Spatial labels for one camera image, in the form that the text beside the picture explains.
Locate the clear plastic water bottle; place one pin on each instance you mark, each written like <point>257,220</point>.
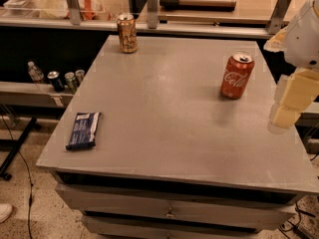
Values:
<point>35,73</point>

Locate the gold soda can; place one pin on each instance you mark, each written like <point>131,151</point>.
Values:
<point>127,33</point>

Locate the red coca-cola can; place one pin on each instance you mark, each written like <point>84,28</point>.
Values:
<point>236,75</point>

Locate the dark blue can on shelf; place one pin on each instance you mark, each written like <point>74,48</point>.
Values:
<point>56,82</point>

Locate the grey metal post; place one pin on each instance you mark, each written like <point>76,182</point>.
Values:
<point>152,13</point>
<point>74,12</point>

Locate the blue rxbar blueberry wrapper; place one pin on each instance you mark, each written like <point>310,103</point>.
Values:
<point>83,135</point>

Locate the silver can on shelf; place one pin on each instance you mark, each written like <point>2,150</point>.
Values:
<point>80,74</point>

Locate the grey metal post left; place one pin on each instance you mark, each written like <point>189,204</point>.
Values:
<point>74,12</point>

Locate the orange white plastic bag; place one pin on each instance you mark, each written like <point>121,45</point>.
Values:
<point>94,10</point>

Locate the grey metal bracket right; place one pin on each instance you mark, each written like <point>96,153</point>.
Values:
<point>277,17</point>

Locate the white shoe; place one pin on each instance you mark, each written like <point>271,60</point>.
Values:
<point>5,211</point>

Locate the grey metal post middle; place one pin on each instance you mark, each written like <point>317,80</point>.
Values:
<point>152,13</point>

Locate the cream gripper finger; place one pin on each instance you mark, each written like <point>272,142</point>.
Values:
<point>293,95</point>
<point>276,43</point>

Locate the green can on shelf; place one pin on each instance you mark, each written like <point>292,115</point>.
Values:
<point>71,81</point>

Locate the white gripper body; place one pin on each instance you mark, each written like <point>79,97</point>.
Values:
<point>305,40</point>

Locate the grey drawer cabinet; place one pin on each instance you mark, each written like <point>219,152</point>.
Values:
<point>175,158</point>

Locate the black stand leg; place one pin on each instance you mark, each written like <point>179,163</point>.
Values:
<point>12,146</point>

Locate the grey side shelf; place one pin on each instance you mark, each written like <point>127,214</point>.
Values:
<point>33,95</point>

